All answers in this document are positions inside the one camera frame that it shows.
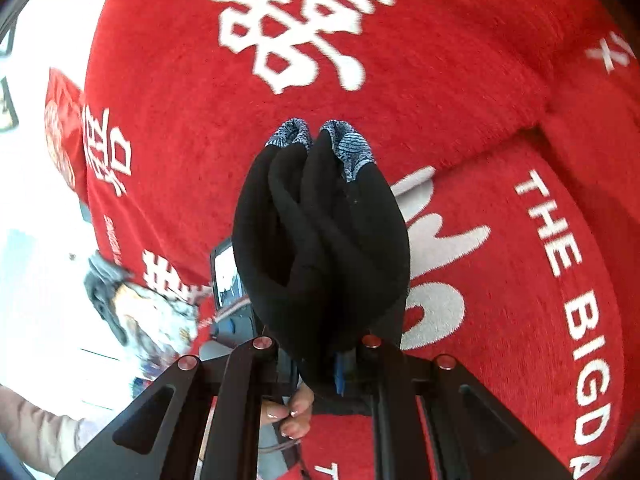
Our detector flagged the light blue floral garment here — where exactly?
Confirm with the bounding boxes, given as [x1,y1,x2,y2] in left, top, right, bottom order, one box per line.
[120,282,202,378]

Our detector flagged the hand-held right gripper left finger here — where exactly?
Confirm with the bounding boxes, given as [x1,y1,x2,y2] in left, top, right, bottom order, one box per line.
[55,337,279,480]

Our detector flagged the red gold-patterned cushion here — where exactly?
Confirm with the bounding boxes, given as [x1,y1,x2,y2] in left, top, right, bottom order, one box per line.
[44,67,92,206]

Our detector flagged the grey garment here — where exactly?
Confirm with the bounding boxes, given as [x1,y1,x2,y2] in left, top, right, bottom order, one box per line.
[84,255,133,346]

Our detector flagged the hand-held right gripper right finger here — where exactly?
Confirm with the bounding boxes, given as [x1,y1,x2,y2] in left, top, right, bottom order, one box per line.
[336,336,572,480]

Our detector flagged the red printed blanket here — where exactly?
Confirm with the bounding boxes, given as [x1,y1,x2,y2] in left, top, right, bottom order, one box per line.
[82,0,640,480]

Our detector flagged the person's left hand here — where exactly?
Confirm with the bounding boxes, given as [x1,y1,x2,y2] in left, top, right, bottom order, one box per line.
[260,387,316,439]

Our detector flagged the cream cloth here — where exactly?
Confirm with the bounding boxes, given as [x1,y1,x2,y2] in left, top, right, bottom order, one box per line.
[114,285,147,333]

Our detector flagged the black pants with blue-grey trim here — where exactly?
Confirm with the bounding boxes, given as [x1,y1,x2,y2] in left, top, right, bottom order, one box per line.
[232,117,411,416]

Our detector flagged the person's left forearm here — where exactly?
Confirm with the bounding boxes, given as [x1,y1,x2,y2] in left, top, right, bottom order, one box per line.
[0,385,103,477]

